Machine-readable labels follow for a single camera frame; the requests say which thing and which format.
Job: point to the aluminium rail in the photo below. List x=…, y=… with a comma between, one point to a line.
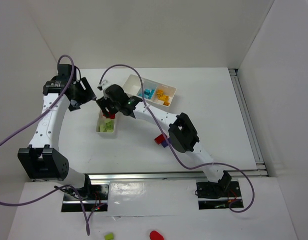
x=246, y=117
x=262, y=172

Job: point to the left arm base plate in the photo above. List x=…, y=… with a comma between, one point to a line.
x=94, y=201

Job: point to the narrow white divided tray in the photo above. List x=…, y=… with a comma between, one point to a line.
x=101, y=120

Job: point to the lone lime brick front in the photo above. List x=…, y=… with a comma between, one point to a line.
x=109, y=124

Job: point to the aluminium front rail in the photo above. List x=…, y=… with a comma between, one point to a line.
x=262, y=172

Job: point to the red rounded foreground piece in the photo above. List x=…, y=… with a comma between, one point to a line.
x=155, y=235

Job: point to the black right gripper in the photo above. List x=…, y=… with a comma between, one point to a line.
x=105, y=105

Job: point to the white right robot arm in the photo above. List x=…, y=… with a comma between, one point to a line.
x=182, y=135

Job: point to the small yellow brick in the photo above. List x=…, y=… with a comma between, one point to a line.
x=159, y=93

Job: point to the lime brick on foreground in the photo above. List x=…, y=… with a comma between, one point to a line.
x=109, y=236

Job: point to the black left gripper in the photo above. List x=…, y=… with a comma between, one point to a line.
x=86, y=88

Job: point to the long teal brick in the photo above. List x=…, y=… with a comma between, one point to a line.
x=148, y=93

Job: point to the red brick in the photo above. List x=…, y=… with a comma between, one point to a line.
x=110, y=116
x=159, y=139

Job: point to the aluminium right side rail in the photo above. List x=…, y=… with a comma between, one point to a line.
x=246, y=117

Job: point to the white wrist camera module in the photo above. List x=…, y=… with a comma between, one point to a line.
x=102, y=86

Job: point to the yellow curved striped brick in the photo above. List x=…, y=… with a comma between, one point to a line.
x=166, y=100

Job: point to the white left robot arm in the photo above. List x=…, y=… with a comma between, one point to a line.
x=42, y=160

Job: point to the wide white divided bin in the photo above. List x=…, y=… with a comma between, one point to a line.
x=155, y=93

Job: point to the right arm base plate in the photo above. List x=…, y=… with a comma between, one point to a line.
x=208, y=198

